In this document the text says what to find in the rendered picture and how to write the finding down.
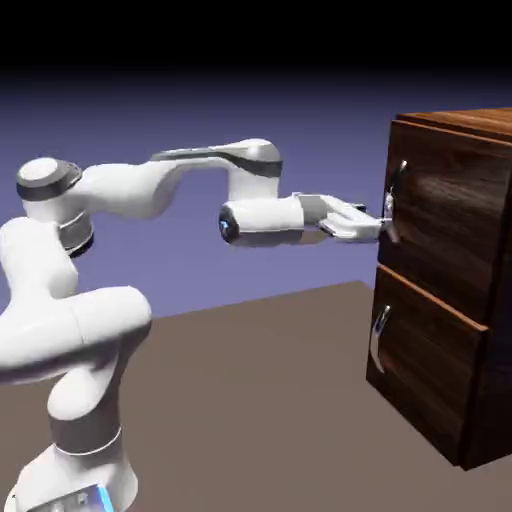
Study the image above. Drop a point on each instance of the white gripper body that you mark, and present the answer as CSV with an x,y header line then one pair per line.
x,y
352,224

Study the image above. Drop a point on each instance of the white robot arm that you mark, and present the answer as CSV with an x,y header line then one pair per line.
x,y
108,188

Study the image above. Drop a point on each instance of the dark wood cabinet door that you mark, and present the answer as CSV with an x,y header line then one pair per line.
x,y
424,372
448,224

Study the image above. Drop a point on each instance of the dark wood cabinet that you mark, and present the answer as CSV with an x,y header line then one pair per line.
x,y
496,280

